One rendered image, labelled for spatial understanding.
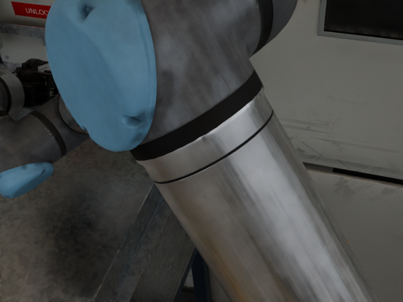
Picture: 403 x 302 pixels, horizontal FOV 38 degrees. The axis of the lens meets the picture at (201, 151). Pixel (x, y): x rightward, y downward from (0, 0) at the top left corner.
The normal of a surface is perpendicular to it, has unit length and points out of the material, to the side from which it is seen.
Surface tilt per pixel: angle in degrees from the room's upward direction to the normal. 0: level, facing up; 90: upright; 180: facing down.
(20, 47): 90
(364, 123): 91
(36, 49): 90
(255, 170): 55
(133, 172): 0
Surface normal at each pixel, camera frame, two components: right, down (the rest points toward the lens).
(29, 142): 0.39, -0.29
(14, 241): -0.06, -0.72
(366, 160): -0.31, 0.67
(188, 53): 0.47, 0.07
